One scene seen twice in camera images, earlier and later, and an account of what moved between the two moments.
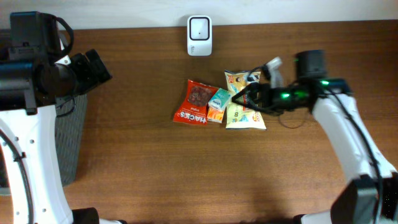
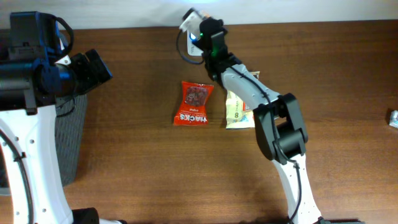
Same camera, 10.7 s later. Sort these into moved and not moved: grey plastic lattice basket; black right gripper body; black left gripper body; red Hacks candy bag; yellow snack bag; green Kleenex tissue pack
Moved: green Kleenex tissue pack; black right gripper body; red Hacks candy bag
Not moved: grey plastic lattice basket; black left gripper body; yellow snack bag
